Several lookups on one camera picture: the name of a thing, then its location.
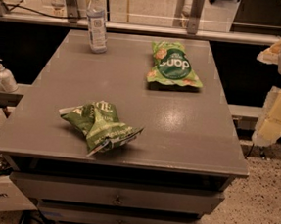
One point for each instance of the white pump soap dispenser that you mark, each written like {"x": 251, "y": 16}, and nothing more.
{"x": 8, "y": 82}

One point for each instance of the grey drawer cabinet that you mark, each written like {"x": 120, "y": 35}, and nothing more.
{"x": 174, "y": 172}

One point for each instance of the upper drawer knob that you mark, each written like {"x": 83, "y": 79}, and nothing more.
{"x": 117, "y": 201}

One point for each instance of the metal window railing frame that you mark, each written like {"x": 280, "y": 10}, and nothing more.
{"x": 246, "y": 21}

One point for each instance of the blue plastic water bottle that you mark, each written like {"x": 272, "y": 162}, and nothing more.
{"x": 96, "y": 20}

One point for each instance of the green round-logo chip bag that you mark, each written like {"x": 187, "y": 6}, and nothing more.
{"x": 171, "y": 66}

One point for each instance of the crumpled green snack bag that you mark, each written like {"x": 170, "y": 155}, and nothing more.
{"x": 100, "y": 125}

